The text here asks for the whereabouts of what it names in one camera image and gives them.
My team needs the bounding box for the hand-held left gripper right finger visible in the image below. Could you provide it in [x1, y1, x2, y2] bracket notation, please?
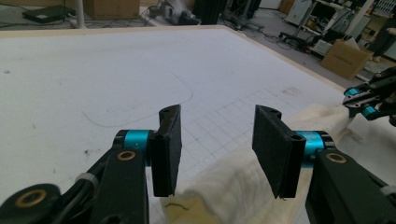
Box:
[251, 105, 306, 199]

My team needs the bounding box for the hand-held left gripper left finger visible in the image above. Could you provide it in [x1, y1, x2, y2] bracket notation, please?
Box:
[148, 104, 183, 198]

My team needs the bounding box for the cream egg print cloth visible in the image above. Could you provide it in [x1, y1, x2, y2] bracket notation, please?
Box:
[160, 103, 362, 224]

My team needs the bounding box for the cardboard box with white paper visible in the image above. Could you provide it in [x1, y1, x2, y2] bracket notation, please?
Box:
[320, 38, 375, 81]

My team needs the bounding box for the white equipment cart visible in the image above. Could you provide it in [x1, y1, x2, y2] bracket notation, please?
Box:
[285, 0, 316, 26]

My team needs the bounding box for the grey machine on floor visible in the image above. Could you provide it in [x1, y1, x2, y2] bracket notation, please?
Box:
[148, 0, 201, 26]

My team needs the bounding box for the black metal column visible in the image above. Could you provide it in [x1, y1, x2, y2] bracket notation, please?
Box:
[192, 0, 229, 26]

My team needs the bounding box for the flat black device on floor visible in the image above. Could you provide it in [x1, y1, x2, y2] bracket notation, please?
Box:
[21, 5, 77, 24]

